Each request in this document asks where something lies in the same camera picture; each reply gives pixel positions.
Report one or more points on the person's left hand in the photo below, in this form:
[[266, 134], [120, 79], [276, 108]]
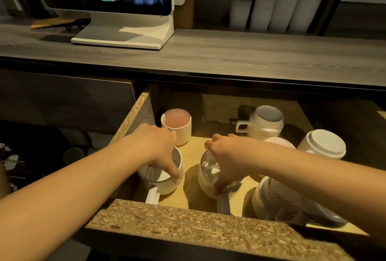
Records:
[[153, 143]]

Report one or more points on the person's right hand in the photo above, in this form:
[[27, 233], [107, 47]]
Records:
[[238, 158]]

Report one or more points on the person's left thumb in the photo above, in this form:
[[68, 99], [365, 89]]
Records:
[[172, 167]]

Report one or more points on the person's right thumb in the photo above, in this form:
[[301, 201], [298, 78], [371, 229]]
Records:
[[221, 183]]

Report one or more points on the white glossy mug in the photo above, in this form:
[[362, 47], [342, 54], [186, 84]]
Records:
[[208, 176]]

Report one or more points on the person's right forearm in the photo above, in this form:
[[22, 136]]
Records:
[[325, 179]]

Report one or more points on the person's left forearm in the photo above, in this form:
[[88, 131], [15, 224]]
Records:
[[66, 200]]

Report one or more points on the pink ribbed cup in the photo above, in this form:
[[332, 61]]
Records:
[[178, 126]]

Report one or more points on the chipboard wooden drawer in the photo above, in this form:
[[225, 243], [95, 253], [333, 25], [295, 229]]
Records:
[[181, 227]]

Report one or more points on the large white mug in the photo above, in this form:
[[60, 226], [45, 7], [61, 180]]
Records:
[[280, 203]]

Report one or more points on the dark round container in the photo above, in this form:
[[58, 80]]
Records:
[[73, 155]]

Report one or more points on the upturned white cup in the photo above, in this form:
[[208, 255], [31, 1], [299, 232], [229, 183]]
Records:
[[324, 144]]

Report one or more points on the grey wooden drawer front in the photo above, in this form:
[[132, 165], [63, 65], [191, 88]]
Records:
[[66, 100]]

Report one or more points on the white screen on stand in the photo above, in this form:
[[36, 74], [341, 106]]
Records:
[[120, 28]]

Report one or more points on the wooden board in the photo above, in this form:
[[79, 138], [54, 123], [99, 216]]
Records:
[[185, 16]]

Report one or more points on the short white roll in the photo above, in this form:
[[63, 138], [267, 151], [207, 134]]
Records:
[[239, 13]]

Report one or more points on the tall white roll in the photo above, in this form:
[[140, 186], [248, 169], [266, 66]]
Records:
[[309, 7], [286, 4], [265, 1]]

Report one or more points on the yellow flat mat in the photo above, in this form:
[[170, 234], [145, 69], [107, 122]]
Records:
[[51, 23]]

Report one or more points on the dark shelf post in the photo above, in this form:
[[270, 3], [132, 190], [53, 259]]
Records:
[[327, 7]]

